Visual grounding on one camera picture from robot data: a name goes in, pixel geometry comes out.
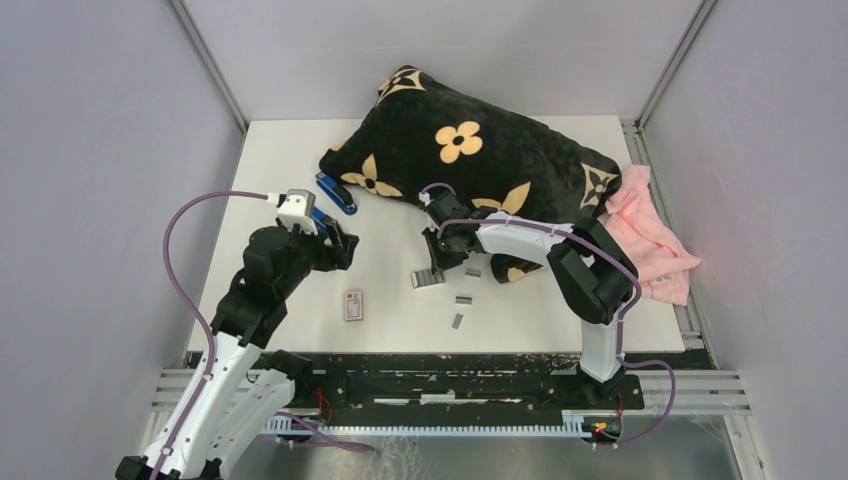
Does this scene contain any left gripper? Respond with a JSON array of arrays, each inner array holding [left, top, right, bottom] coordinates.
[[276, 217, 358, 297]]

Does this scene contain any box of staples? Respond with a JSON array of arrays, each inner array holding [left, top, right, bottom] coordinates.
[[410, 269, 446, 289]]

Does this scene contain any blue stapler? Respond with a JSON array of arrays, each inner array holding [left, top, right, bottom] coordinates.
[[311, 207, 334, 233], [315, 172, 358, 216]]

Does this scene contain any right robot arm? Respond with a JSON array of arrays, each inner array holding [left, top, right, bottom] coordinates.
[[419, 189, 642, 408]]

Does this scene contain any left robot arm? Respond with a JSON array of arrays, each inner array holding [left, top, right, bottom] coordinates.
[[115, 217, 359, 479]]

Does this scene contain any closed red white staple box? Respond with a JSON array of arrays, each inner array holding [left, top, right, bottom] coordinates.
[[343, 290, 365, 322]]

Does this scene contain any black pillow with beige flowers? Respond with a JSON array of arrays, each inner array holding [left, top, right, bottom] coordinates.
[[318, 64, 623, 285]]

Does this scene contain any pink cloth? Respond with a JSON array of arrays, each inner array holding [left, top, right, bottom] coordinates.
[[605, 165, 701, 307]]

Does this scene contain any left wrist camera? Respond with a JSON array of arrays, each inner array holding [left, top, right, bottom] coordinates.
[[266, 189, 318, 235]]

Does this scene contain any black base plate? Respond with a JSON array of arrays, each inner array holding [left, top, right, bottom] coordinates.
[[285, 350, 713, 429]]

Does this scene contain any white cable duct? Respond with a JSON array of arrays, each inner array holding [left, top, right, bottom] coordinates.
[[258, 410, 624, 440]]

